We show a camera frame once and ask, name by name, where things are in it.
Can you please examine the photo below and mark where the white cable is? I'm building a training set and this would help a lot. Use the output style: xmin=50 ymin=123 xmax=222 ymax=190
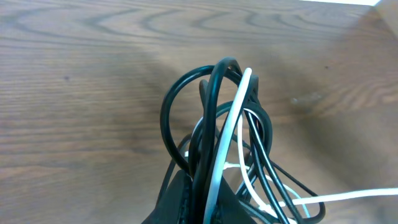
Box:
xmin=183 ymin=67 xmax=398 ymax=224

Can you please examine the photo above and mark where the black cable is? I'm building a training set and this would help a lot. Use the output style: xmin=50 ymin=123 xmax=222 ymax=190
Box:
xmin=155 ymin=56 xmax=326 ymax=224

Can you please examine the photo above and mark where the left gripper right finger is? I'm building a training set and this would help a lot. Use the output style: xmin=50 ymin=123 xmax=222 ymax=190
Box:
xmin=211 ymin=178 xmax=255 ymax=224

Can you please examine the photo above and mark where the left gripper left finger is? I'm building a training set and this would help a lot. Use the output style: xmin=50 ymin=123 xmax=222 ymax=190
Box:
xmin=142 ymin=170 xmax=192 ymax=224

